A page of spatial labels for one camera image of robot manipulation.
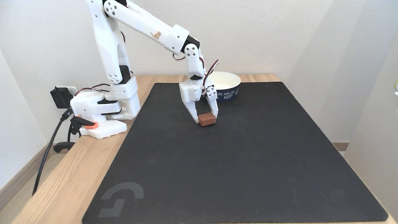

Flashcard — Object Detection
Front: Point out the brown block toy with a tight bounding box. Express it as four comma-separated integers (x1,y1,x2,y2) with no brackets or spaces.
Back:
198,112,217,127

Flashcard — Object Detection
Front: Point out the navy paper bowl white inside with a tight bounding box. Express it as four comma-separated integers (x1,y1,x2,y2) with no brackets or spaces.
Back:
204,72,241,103

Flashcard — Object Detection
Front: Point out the black desk mat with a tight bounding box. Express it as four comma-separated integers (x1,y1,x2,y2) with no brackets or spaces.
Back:
82,82,389,224

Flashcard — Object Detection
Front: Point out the black clamp with orange pad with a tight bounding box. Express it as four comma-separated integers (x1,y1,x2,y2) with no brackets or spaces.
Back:
53,115,99,153

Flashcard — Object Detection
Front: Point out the black power adapter plug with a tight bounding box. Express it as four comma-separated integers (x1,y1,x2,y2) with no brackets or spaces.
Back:
50,86,74,109

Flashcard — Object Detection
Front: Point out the wooden baseboard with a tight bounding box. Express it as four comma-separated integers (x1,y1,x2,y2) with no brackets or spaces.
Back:
331,141,349,152
0,142,52,212

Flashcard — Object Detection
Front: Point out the red and black servo wire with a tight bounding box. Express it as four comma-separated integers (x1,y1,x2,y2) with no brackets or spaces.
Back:
201,59,220,96

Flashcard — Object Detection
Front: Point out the black power cable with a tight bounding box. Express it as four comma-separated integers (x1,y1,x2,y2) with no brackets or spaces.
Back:
32,107,74,197

